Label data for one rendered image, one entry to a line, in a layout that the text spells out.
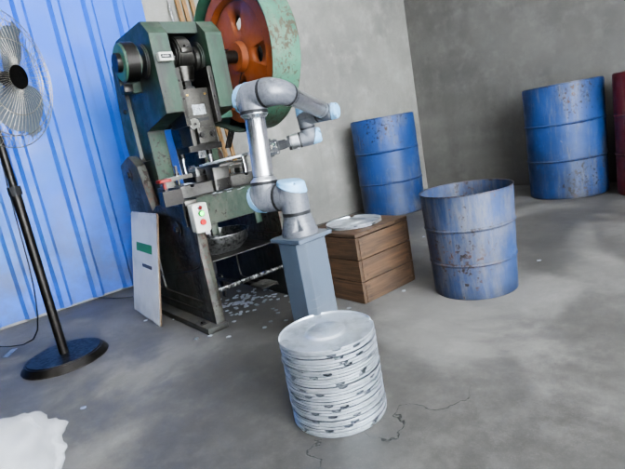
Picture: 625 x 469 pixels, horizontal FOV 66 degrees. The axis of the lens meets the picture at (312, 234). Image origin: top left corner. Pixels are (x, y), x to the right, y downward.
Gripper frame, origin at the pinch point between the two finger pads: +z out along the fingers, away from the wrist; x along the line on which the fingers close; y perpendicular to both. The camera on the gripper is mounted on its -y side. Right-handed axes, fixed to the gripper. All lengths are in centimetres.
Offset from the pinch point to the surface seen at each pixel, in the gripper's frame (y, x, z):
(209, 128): -13.4, -17.3, 18.7
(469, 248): 40, 63, -84
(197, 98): -14.9, -33.6, 20.3
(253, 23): -29, -64, -17
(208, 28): -22, -66, 6
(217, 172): -5.4, 4.9, 20.2
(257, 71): -33, -41, -12
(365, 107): -264, -12, -97
